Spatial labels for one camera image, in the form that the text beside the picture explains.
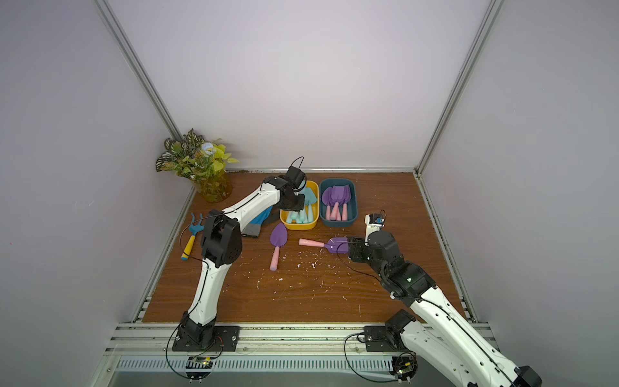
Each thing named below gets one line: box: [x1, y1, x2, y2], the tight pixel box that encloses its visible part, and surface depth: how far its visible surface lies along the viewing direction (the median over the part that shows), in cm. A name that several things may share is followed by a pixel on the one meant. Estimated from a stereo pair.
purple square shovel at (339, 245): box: [298, 237, 349, 254], surface depth 95 cm
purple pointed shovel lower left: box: [269, 222, 289, 272], surface depth 97 cm
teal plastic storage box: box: [319, 178, 358, 228], surface depth 105 cm
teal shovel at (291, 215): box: [286, 211, 298, 224], surface depth 98 cm
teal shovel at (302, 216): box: [298, 209, 308, 224], surface depth 101 cm
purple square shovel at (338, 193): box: [330, 185, 345, 221], surface depth 110 cm
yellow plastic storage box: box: [279, 179, 320, 230], surface depth 100 cm
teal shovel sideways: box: [307, 204, 315, 224], surface depth 102 cm
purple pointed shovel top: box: [321, 187, 334, 221], surface depth 109 cm
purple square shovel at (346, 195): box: [340, 184, 352, 221], surface depth 109 cm
